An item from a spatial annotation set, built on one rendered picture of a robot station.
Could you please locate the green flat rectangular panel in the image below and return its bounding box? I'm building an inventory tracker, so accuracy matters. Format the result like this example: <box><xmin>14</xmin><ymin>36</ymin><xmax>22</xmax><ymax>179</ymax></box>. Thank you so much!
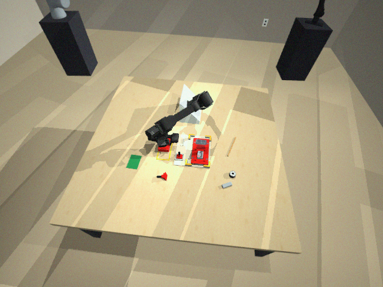
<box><xmin>126</xmin><ymin>155</ymin><xmax>142</xmax><ymax>169</ymax></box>

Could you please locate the small red block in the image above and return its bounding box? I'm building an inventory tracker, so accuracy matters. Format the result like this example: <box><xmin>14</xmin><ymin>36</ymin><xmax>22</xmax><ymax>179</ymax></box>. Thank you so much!
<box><xmin>157</xmin><ymin>172</ymin><xmax>167</xmax><ymax>180</ymax></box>

